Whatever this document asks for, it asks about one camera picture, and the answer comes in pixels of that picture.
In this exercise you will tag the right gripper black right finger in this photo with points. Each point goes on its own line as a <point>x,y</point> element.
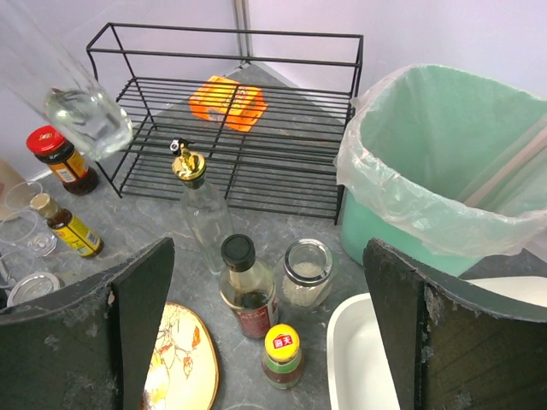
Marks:
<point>406,294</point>

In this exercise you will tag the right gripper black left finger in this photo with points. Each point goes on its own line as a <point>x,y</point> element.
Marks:
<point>89,344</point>

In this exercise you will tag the wide glass jar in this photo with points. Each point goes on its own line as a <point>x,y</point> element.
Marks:
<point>33,286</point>

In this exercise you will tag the small yellow label bottle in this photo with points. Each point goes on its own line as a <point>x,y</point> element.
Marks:
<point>70,229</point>

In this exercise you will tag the dark soy sauce bottle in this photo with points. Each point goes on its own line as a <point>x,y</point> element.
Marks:
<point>248,287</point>

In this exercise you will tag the yellow cap chili sauce bottle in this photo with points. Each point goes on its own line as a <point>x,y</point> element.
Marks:
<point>282,362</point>

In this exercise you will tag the glass oil bottle gold spout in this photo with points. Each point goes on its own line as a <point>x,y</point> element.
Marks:
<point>205,208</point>

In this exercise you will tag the red lid sauce jar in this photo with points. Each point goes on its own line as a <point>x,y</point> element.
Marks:
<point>50,147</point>

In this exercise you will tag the floral ceramic plate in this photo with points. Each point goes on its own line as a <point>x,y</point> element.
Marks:
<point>184,371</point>

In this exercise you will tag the white plastic basin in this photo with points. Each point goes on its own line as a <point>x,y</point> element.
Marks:
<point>359,359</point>

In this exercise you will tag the clear plastic cup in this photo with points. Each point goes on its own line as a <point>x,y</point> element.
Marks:
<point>27,230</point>
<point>19,196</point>

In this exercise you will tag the glass jar with rice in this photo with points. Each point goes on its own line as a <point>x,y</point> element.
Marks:
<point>304,274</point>

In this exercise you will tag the green trash bin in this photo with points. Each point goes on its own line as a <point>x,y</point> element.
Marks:
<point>444,171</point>

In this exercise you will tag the clear trash bag liner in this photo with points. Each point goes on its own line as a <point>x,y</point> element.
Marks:
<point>384,179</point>

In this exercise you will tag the orange snack packet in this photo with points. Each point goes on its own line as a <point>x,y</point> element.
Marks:
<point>226,101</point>

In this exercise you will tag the black wire rack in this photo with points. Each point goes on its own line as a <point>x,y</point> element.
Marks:
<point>284,164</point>

